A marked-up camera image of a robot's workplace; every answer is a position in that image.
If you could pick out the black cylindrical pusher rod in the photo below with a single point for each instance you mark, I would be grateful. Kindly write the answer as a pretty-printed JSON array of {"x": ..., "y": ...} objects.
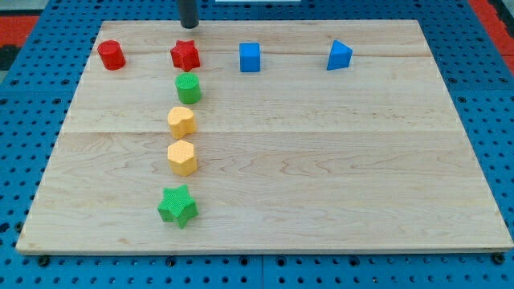
[{"x": 188, "y": 13}]

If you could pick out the red star block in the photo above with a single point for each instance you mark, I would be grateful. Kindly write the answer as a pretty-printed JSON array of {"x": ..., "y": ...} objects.
[{"x": 185, "y": 55}]

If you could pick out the green star block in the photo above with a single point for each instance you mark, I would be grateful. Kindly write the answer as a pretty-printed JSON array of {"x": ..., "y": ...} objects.
[{"x": 177, "y": 206}]

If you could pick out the green cylinder block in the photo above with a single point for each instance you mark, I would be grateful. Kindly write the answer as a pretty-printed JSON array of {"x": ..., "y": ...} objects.
[{"x": 188, "y": 88}]

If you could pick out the blue cube block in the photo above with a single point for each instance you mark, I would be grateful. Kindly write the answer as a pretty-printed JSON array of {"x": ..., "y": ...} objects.
[{"x": 249, "y": 57}]

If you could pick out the red cylinder block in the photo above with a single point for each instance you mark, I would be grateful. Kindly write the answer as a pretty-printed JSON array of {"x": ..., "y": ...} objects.
[{"x": 111, "y": 55}]

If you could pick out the yellow heart block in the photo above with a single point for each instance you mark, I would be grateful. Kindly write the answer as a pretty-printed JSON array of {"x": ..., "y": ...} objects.
[{"x": 181, "y": 121}]

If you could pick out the yellow hexagon block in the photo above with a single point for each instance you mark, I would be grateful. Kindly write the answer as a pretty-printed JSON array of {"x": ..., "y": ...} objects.
[{"x": 182, "y": 158}]

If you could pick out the blue triangular prism block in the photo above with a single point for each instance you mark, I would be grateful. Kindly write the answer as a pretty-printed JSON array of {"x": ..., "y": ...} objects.
[{"x": 340, "y": 56}]

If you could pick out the light wooden board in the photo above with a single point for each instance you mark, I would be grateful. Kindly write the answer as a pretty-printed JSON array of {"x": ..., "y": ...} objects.
[{"x": 293, "y": 159}]

